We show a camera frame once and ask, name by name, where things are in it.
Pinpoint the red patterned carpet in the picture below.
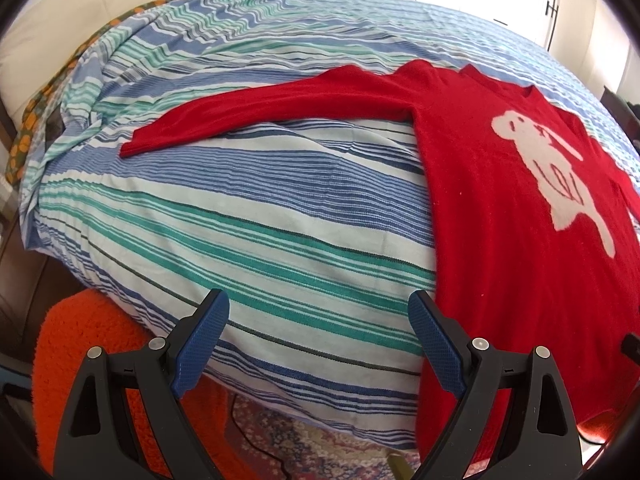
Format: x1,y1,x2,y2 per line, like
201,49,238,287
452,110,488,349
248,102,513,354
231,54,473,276
225,395,426,480

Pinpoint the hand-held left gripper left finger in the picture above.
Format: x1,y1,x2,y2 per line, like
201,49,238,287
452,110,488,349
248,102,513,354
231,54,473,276
52,288,231,480

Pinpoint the orange patterned bed sheet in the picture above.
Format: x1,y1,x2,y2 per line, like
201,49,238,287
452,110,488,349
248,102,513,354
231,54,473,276
7,0,251,186

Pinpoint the dark wooden dresser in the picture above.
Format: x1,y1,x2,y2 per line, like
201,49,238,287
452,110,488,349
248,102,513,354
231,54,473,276
602,85,640,136

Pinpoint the orange fluffy rug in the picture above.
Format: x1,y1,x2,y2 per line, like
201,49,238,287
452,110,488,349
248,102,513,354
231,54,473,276
30,290,261,480

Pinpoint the olive yellow object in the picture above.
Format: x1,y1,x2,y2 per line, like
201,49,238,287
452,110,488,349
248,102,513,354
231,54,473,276
389,454,418,480

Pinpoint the red sweater with white figure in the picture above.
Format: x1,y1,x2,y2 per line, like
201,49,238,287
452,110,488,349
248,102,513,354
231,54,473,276
120,59,640,463

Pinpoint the blue green striped duvet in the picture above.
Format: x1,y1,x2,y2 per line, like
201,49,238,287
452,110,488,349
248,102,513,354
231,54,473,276
20,0,640,453

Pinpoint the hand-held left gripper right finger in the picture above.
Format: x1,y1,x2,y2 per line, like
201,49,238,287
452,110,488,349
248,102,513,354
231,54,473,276
407,290,583,480

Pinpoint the beige headboard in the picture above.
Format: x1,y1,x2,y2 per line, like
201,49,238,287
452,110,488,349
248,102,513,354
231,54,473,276
0,0,281,126

